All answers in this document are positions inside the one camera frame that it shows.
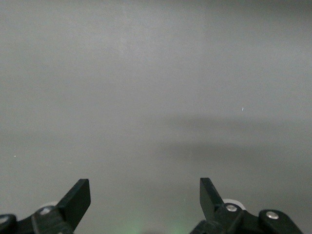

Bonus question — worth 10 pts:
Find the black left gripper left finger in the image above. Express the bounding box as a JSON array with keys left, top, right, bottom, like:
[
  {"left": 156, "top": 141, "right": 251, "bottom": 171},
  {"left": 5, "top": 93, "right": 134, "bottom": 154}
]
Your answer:
[{"left": 0, "top": 178, "right": 92, "bottom": 234}]

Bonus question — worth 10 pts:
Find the dark grey table mat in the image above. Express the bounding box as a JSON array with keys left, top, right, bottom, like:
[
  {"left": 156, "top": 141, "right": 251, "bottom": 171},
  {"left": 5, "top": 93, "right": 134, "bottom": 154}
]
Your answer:
[{"left": 0, "top": 0, "right": 312, "bottom": 234}]

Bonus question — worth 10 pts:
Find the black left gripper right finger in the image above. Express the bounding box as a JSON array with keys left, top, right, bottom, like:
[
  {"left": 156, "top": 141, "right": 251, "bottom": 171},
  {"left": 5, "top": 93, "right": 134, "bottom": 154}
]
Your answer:
[{"left": 189, "top": 177, "right": 304, "bottom": 234}]

